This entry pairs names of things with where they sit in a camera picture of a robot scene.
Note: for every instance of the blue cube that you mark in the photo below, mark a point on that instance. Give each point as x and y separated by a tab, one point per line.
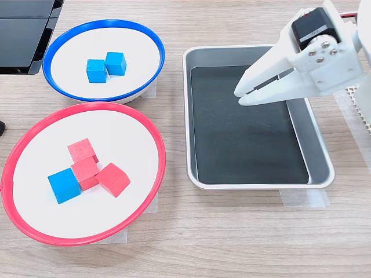
116	62
62	181
95	71

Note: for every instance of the steel tray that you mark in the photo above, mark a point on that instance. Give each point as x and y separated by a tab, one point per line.
316	156

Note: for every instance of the black tray mat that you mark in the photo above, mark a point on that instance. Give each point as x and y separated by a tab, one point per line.
246	144

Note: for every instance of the clear tape strip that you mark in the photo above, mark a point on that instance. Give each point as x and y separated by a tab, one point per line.
304	199
152	92
153	205
121	234

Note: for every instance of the red-rimmed white plate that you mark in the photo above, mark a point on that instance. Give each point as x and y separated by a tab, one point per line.
116	130

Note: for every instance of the red cube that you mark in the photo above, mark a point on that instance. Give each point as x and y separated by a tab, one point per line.
111	176
81	149
85	171

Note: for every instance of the blue-rimmed white plate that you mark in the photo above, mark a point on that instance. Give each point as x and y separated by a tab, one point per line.
72	43

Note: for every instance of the black glossy panel device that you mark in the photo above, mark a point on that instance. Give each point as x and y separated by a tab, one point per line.
17	43

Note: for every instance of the small black object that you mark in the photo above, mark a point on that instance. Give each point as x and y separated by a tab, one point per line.
2	128

